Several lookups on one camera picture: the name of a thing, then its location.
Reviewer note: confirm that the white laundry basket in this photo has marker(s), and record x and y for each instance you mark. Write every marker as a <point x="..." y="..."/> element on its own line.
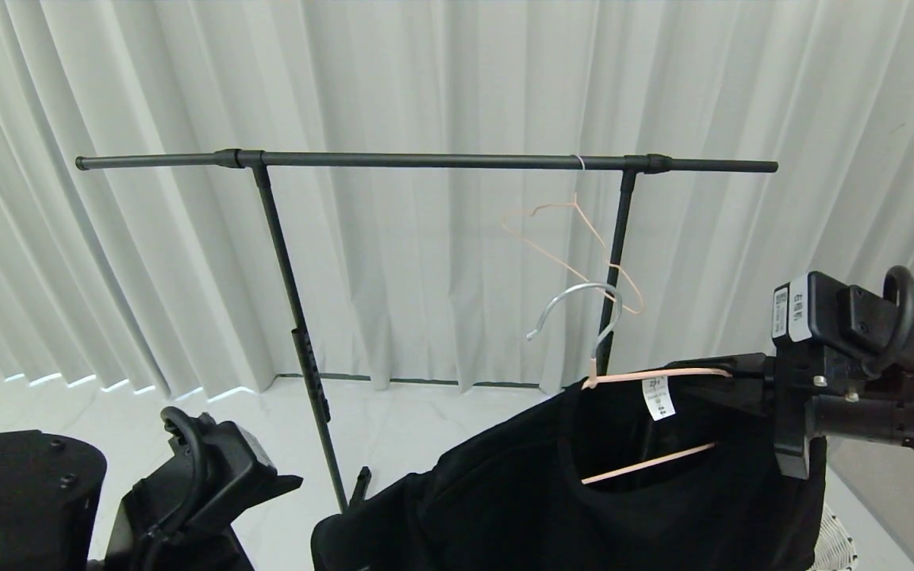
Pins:
<point x="834" y="547"/>

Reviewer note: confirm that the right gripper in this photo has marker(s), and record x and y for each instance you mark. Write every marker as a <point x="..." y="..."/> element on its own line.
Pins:
<point x="869" y="419"/>

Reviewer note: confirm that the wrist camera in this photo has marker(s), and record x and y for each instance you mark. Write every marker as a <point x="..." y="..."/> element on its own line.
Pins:
<point x="822" y="309"/>
<point x="235" y="468"/>

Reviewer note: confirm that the black short-sleeved shirt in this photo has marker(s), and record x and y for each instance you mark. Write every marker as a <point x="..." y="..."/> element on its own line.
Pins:
<point x="505" y="507"/>

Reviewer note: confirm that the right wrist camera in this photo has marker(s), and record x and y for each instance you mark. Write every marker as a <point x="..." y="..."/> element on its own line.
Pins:
<point x="822" y="309"/>

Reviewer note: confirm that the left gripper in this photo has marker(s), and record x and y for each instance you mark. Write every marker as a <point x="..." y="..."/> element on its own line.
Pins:
<point x="211" y="551"/>

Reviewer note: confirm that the white curtain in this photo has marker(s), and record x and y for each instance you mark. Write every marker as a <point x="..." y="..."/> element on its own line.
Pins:
<point x="425" y="79"/>

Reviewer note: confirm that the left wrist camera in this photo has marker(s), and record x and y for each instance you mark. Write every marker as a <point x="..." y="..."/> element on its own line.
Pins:
<point x="235" y="468"/>

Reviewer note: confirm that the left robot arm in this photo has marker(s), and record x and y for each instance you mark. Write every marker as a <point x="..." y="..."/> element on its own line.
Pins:
<point x="21" y="492"/>

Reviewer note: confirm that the black clothes rack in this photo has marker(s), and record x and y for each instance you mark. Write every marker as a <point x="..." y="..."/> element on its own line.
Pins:
<point x="425" y="160"/>

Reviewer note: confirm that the pink clothes hanger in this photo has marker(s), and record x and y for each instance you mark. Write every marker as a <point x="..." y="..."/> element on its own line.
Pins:
<point x="593" y="229"/>
<point x="663" y="373"/>

